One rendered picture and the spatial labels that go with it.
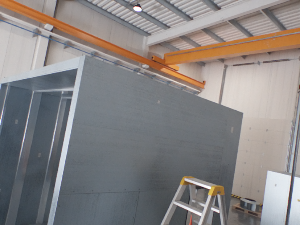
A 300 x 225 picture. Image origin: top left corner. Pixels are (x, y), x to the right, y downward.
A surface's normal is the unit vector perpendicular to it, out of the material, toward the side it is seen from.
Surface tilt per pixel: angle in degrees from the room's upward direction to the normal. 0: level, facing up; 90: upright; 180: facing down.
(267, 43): 90
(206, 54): 90
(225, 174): 90
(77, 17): 90
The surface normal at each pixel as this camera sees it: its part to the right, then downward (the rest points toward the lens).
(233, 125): 0.65, 0.07
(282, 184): -0.74, -0.17
